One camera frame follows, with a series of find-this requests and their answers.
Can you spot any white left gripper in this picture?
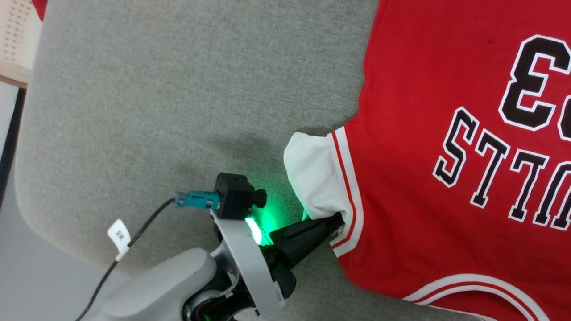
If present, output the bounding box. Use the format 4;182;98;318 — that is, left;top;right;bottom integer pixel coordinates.
183;210;345;321

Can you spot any red white basketball jersey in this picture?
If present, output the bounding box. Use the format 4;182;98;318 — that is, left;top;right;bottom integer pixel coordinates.
284;0;571;321

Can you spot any grey fabric sofa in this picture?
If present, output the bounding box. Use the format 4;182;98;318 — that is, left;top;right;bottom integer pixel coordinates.
13;0;491;321

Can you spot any plain red garment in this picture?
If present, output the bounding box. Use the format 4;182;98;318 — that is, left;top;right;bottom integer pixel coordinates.
31;0;49;22

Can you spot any beige laundry basket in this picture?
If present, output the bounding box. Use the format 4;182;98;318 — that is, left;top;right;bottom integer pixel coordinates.
0;0;45;89

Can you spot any left camera cable teal plug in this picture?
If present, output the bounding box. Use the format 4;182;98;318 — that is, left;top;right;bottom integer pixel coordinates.
76;191;220;321

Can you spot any white cable label tag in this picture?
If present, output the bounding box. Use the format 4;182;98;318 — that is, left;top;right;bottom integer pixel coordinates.
108;219;132;262

